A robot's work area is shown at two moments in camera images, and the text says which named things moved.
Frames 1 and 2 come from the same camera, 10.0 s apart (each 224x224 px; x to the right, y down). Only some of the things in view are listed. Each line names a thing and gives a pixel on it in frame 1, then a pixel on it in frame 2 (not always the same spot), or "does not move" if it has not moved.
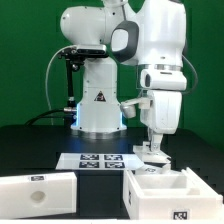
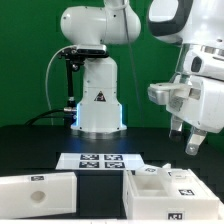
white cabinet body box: x=180 y=196 does not move
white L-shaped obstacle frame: x=220 y=210 does not move
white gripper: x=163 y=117 to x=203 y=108
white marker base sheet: x=97 y=161 does not move
